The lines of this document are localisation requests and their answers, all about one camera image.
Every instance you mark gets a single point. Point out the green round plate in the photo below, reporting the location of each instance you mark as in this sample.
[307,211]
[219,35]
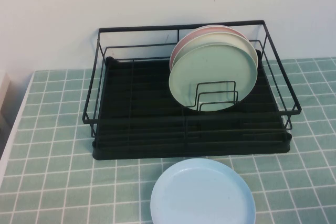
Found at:
[210,69]

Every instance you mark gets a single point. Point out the pink round plate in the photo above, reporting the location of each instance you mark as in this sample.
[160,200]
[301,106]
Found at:
[199,30]

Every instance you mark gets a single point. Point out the cream round plate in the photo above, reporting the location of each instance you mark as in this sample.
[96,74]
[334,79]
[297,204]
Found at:
[228,39]

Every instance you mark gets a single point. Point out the light blue round plate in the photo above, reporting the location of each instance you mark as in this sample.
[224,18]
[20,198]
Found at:
[202,195]

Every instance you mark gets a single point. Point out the black plastic drip tray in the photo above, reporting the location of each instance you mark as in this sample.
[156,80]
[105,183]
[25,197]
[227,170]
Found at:
[147,153]

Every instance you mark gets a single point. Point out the green checked tablecloth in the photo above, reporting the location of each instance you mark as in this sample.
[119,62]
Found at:
[57,169]

